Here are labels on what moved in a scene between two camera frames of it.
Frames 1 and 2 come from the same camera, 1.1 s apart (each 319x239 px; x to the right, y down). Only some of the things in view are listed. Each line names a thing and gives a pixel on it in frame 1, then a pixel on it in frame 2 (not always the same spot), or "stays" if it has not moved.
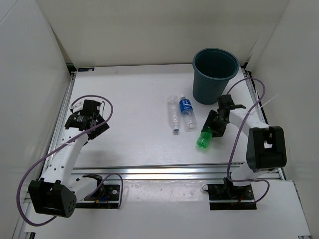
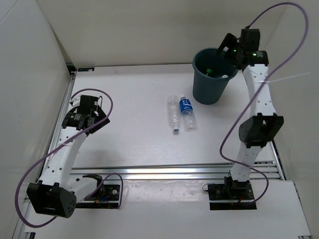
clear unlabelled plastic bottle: (174, 111) stays
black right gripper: (218, 132) -> (229, 42)
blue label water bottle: (188, 114) stays
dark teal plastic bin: (212, 68) stays
